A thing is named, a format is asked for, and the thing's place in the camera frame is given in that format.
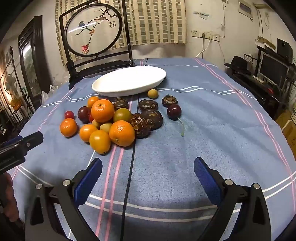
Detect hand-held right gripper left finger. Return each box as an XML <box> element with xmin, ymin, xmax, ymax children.
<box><xmin>24</xmin><ymin>158</ymin><xmax>103</xmax><ymax>241</ymax></box>

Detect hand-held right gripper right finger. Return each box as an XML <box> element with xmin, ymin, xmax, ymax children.
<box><xmin>194</xmin><ymin>157</ymin><xmax>272</xmax><ymax>241</ymax></box>

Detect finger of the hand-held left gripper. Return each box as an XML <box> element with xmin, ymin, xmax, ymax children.
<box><xmin>0</xmin><ymin>136</ymin><xmax>23</xmax><ymax>149</ymax></box>
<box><xmin>14</xmin><ymin>132</ymin><xmax>44</xmax><ymax>155</ymax></box>

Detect small mandarin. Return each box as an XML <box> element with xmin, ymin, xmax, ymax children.
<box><xmin>60</xmin><ymin>118</ymin><xmax>78</xmax><ymax>137</ymax></box>

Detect orange cherry tomato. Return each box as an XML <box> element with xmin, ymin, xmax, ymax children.
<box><xmin>87</xmin><ymin>96</ymin><xmax>100</xmax><ymax>109</ymax></box>
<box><xmin>79</xmin><ymin>124</ymin><xmax>98</xmax><ymax>143</ymax></box>
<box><xmin>89</xmin><ymin>130</ymin><xmax>111</xmax><ymax>155</ymax></box>

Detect dark red plum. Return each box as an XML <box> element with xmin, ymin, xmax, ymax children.
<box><xmin>77</xmin><ymin>106</ymin><xmax>92</xmax><ymax>124</ymax></box>
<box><xmin>167</xmin><ymin>103</ymin><xmax>185</xmax><ymax>137</ymax></box>

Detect large mandarin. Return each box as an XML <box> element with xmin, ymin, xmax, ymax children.
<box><xmin>91</xmin><ymin>98</ymin><xmax>115</xmax><ymax>123</ymax></box>

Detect white oval plate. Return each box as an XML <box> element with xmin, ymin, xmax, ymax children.
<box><xmin>92</xmin><ymin>66</ymin><xmax>167</xmax><ymax>97</ymax></box>

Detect person's left hand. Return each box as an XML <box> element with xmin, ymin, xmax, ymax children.
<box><xmin>0</xmin><ymin>173</ymin><xmax>19</xmax><ymax>223</ymax></box>

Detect blue striped tablecloth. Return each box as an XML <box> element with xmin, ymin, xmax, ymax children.
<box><xmin>9</xmin><ymin>57</ymin><xmax>296</xmax><ymax>241</ymax></box>

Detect white plastic bag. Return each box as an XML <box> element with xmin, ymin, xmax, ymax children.
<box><xmin>40</xmin><ymin>85</ymin><xmax>59</xmax><ymax>105</ymax></box>

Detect standing fan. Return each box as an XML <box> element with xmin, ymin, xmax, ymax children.
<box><xmin>3</xmin><ymin>74</ymin><xmax>18</xmax><ymax>95</ymax></box>

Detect dark framed painting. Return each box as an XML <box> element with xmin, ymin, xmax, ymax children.
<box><xmin>18</xmin><ymin>15</ymin><xmax>52</xmax><ymax>109</ymax></box>

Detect yellow green tomato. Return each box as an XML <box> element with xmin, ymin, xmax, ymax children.
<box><xmin>113</xmin><ymin>108</ymin><xmax>133</xmax><ymax>123</ymax></box>

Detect sprouted water chestnut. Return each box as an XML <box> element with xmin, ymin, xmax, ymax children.
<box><xmin>113</xmin><ymin>97</ymin><xmax>130</xmax><ymax>111</ymax></box>

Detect cardboard box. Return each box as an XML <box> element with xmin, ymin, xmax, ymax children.
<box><xmin>275</xmin><ymin>109</ymin><xmax>296</xmax><ymax>149</ymax></box>

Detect black desk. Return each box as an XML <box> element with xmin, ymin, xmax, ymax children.
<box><xmin>228</xmin><ymin>70</ymin><xmax>296</xmax><ymax>121</ymax></box>

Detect black hat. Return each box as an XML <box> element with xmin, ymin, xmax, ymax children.
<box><xmin>224</xmin><ymin>56</ymin><xmax>252</xmax><ymax>75</ymax></box>

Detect round embroidered bird screen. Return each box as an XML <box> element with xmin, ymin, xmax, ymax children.
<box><xmin>59</xmin><ymin>0</ymin><xmax>134</xmax><ymax>90</ymax></box>

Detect computer monitor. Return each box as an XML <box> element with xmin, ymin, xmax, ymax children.
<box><xmin>258</xmin><ymin>54</ymin><xmax>290</xmax><ymax>87</ymax></box>

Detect black speaker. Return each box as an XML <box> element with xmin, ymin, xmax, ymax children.
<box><xmin>277</xmin><ymin>38</ymin><xmax>294</xmax><ymax>63</ymax></box>

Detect checked beige curtain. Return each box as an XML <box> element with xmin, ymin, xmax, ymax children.
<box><xmin>55</xmin><ymin>0</ymin><xmax>187</xmax><ymax>66</ymax></box>

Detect black cable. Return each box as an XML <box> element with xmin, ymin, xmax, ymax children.
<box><xmin>120</xmin><ymin>94</ymin><xmax>137</xmax><ymax>241</ymax></box>

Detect white power cable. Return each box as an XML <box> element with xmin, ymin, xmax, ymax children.
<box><xmin>196</xmin><ymin>35</ymin><xmax>212</xmax><ymax>58</ymax></box>

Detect white wall vent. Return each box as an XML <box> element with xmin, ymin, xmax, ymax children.
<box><xmin>238</xmin><ymin>1</ymin><xmax>253</xmax><ymax>19</ymax></box>

